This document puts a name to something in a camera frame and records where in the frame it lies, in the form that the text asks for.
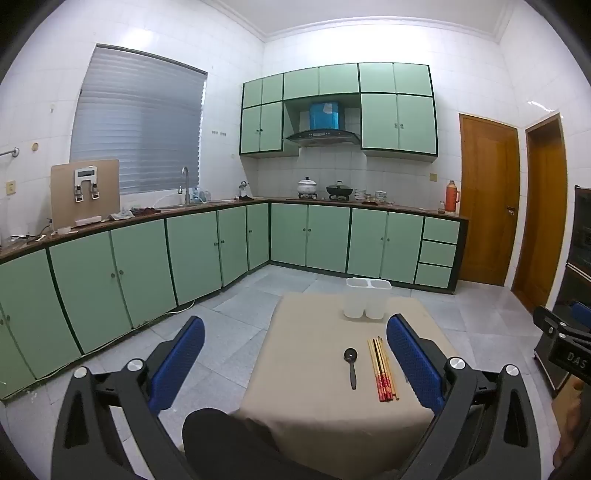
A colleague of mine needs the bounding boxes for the brown board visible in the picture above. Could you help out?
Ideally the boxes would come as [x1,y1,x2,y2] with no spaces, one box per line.
[50,159,122,232]

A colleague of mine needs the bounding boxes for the green wall cabinets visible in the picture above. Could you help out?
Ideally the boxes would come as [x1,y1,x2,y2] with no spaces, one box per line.
[239,62,438,164]

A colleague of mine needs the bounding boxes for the green base cabinets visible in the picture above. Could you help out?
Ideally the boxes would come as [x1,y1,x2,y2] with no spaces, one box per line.
[0,199,469,401]

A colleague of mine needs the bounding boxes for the black range hood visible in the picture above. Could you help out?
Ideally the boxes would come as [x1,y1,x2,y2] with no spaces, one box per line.
[285,129,361,148]

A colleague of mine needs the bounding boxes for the black spoon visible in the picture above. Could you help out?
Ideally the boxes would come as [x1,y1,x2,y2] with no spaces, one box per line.
[344,347,358,391]

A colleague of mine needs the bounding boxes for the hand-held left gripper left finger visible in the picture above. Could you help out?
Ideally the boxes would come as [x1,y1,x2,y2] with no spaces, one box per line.
[51,316,206,480]

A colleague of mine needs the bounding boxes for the white device on board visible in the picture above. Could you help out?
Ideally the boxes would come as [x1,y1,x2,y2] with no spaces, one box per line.
[73,167,101,204]

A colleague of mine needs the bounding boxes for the wooden door with handle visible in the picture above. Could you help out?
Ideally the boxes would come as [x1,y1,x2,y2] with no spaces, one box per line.
[458,113,522,287]

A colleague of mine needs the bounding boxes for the white two-compartment utensil holder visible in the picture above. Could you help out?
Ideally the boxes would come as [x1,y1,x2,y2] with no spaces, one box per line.
[343,277,393,320]

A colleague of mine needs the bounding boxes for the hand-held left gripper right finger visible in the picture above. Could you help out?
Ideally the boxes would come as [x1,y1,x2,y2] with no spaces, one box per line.
[385,314,543,480]

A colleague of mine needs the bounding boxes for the person's black-trousered leg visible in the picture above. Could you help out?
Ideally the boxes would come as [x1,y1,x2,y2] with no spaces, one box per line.
[182,408,301,480]

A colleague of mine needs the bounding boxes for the bundle of chopsticks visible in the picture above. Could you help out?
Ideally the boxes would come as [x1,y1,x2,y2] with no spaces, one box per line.
[368,338,400,402]

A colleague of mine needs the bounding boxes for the cardboard box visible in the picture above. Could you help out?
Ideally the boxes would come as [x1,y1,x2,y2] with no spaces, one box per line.
[551,383,589,467]

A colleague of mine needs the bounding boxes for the blue wrapped hood chimney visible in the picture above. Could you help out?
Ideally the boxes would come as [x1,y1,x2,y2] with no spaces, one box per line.
[309,102,343,131]

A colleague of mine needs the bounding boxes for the grey window blind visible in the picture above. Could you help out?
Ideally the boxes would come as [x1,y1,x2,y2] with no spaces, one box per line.
[69,44,208,195]

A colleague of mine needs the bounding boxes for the orange thermos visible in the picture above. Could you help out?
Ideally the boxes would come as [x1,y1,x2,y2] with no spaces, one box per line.
[444,180,461,214]

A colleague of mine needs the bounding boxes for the beige tablecloth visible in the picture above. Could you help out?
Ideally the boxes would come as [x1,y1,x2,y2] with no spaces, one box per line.
[229,292,458,480]

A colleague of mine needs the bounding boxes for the plain wooden door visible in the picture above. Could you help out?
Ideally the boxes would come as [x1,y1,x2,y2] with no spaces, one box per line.
[512,113,568,315]

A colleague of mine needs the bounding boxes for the black equipment case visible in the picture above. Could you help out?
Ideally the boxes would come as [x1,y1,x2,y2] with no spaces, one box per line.
[533,185,591,398]

